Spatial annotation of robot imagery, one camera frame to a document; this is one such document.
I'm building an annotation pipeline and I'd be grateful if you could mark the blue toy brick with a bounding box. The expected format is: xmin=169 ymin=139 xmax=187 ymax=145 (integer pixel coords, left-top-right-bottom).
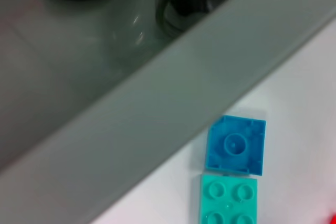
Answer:
xmin=204 ymin=115 xmax=266 ymax=176

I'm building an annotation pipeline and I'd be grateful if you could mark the teal toy brick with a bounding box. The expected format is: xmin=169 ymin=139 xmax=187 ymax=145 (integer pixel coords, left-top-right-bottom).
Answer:
xmin=197 ymin=173 xmax=258 ymax=224

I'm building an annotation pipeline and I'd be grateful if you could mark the grey perforated storage basket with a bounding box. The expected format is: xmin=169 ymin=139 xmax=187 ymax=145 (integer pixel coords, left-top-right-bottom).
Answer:
xmin=0 ymin=0 xmax=336 ymax=224

